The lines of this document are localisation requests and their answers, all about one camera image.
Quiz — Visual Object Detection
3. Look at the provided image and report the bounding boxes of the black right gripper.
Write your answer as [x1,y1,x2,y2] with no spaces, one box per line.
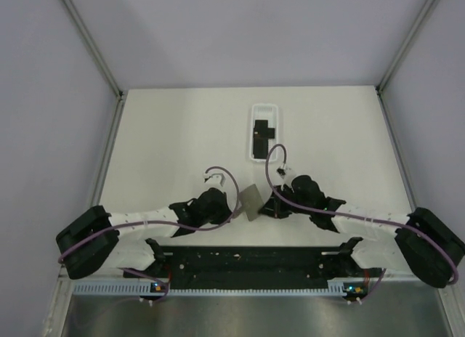
[259,184,313,219]

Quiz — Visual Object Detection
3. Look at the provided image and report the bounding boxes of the grey leather card holder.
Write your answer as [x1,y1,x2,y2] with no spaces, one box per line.
[239,184,264,222]

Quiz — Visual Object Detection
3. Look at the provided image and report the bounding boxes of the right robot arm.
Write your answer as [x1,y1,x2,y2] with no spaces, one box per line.
[259,175,464,288]

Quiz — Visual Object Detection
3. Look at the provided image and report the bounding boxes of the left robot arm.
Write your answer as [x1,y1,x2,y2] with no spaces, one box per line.
[56,187,240,280]

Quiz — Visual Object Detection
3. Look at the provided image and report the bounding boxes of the black cards in tray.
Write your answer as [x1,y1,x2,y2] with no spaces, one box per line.
[252,120,275,159]

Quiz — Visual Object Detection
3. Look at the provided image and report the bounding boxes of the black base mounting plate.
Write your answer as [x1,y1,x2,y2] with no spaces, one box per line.
[145,246,381,289]

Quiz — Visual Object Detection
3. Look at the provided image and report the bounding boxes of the white plastic tray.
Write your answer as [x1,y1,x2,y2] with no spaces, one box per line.
[248,103,280,163]

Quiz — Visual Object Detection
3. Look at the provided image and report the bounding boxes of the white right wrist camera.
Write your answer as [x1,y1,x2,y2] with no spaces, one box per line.
[276,166,291,177]

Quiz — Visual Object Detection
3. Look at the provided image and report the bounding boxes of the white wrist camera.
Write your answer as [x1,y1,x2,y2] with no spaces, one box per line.
[276,166,291,177]
[203,172,226,189]

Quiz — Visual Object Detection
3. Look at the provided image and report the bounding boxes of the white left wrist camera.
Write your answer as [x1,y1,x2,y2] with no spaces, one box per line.
[203,172,226,189]

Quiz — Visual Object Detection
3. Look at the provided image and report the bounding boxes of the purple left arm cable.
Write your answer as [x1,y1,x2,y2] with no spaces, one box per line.
[58,166,243,302]

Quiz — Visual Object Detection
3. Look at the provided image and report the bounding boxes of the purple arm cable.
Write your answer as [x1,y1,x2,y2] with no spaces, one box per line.
[58,166,243,302]
[264,144,459,304]

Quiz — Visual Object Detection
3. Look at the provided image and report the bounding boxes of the grey slotted cable duct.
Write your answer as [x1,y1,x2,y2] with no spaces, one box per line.
[73,280,362,297]

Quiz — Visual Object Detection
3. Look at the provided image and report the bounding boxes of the aluminium frame rail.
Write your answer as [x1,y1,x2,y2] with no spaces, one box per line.
[60,252,455,280]

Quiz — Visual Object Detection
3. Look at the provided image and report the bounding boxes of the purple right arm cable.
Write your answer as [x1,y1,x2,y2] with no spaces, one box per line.
[264,144,459,304]

